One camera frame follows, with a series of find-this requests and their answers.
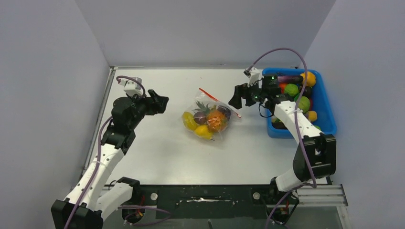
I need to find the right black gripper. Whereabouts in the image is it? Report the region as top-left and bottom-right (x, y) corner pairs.
(229, 79), (268, 110)

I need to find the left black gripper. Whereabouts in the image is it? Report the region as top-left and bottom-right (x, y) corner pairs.
(128, 90), (168, 130)

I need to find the toy pineapple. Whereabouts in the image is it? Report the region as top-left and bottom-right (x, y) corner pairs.
(194, 101), (230, 133)

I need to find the toy yellow mango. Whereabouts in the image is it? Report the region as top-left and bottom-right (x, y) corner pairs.
(182, 112), (198, 131)

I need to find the clear zip top bag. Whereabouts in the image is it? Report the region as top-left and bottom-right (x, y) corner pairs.
(181, 88), (242, 141)

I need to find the toy dark passion fruit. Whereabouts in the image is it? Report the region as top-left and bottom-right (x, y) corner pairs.
(193, 111), (207, 125)

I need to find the toy yellow lemon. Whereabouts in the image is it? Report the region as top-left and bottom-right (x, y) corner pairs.
(194, 125), (213, 140)

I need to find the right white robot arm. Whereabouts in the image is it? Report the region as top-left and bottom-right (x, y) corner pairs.
(228, 75), (337, 204)

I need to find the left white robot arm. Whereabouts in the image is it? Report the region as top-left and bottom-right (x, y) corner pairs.
(51, 89), (169, 229)

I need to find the toy green custard apple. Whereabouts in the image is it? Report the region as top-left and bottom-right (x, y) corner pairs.
(284, 83), (300, 97)

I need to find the toy purple eggplant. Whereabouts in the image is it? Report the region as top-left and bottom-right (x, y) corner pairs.
(277, 75), (304, 84)

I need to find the toy light green cabbage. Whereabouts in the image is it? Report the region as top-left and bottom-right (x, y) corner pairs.
(298, 96), (311, 113)

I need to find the toy dark avocado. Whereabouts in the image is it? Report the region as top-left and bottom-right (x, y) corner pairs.
(302, 86), (313, 99)

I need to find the toy orange bell pepper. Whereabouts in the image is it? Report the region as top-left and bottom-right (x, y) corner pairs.
(300, 71), (316, 87)

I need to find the toy small yellow fruit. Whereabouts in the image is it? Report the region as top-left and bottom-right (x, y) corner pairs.
(306, 111), (318, 123)

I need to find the blue plastic bin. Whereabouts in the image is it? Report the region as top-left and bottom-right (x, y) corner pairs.
(262, 68), (337, 139)

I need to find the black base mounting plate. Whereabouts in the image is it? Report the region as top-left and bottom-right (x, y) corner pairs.
(117, 177), (299, 225)

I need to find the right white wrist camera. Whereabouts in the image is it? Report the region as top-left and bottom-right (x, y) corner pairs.
(244, 67), (263, 87)

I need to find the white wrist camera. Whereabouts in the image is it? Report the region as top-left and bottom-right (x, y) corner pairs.
(122, 77), (144, 97)
(244, 67), (263, 87)

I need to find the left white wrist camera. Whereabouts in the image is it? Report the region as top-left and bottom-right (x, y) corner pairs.
(122, 77), (144, 97)

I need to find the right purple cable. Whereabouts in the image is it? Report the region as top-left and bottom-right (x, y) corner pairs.
(246, 48), (318, 229)

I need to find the purple cable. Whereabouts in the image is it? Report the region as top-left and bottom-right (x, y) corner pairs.
(63, 75), (173, 229)
(246, 48), (318, 229)

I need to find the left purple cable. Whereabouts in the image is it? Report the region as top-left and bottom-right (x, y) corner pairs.
(63, 75), (173, 229)

